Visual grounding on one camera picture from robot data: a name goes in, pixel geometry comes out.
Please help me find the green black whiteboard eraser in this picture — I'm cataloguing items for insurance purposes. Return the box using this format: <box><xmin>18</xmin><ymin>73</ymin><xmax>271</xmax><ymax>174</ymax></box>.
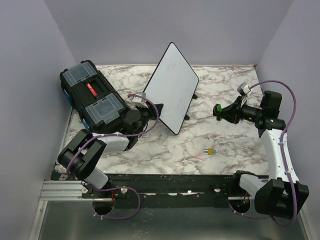
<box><xmin>212</xmin><ymin>103</ymin><xmax>222</xmax><ymax>121</ymax></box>

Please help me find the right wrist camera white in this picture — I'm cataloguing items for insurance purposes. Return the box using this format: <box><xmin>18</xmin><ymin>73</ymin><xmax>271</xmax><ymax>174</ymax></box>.
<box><xmin>237</xmin><ymin>82</ymin><xmax>251</xmax><ymax>106</ymax></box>

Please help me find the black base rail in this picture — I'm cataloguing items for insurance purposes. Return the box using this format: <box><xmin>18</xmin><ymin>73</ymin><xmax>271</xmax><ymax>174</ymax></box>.
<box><xmin>49</xmin><ymin>172</ymin><xmax>263</xmax><ymax>210</ymax></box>

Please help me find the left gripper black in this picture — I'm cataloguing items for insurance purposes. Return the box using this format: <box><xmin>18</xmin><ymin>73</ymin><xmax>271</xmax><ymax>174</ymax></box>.
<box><xmin>135</xmin><ymin>101</ymin><xmax>164</xmax><ymax>137</ymax></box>

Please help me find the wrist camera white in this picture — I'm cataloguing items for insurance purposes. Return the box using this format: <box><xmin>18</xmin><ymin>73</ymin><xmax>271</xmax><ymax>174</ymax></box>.
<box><xmin>128</xmin><ymin>92</ymin><xmax>148</xmax><ymax>108</ymax></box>
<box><xmin>237</xmin><ymin>82</ymin><xmax>251</xmax><ymax>106</ymax></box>

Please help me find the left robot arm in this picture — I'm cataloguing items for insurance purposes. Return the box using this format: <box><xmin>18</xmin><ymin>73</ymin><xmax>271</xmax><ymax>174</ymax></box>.
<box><xmin>57</xmin><ymin>103</ymin><xmax>164</xmax><ymax>198</ymax></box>

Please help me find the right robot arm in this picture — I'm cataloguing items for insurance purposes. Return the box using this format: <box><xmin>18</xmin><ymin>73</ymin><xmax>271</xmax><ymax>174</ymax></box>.
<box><xmin>212</xmin><ymin>91</ymin><xmax>309</xmax><ymax>219</ymax></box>

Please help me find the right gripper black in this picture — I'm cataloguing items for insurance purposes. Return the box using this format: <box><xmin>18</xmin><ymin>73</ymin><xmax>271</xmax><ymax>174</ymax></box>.
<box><xmin>217</xmin><ymin>95</ymin><xmax>264</xmax><ymax>124</ymax></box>

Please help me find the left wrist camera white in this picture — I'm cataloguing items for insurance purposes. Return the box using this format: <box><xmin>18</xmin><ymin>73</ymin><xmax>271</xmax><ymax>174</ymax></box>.
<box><xmin>128</xmin><ymin>92</ymin><xmax>148</xmax><ymax>108</ymax></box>

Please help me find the black plastic toolbox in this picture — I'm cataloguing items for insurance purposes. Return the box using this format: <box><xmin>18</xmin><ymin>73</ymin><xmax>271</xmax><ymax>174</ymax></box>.
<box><xmin>59</xmin><ymin>60</ymin><xmax>130</xmax><ymax>134</ymax></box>

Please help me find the aluminium extrusion frame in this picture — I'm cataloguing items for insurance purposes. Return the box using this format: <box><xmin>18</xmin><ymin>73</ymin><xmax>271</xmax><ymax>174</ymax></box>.
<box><xmin>29</xmin><ymin>109</ymin><xmax>86</xmax><ymax>240</ymax></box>

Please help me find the yellow grey small connector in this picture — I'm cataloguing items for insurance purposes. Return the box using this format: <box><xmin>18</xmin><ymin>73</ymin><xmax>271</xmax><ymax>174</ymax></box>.
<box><xmin>203</xmin><ymin>148</ymin><xmax>216</xmax><ymax>155</ymax></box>

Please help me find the white whiteboard black frame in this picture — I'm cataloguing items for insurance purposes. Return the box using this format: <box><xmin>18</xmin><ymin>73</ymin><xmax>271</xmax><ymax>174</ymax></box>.
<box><xmin>143</xmin><ymin>42</ymin><xmax>199</xmax><ymax>135</ymax></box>

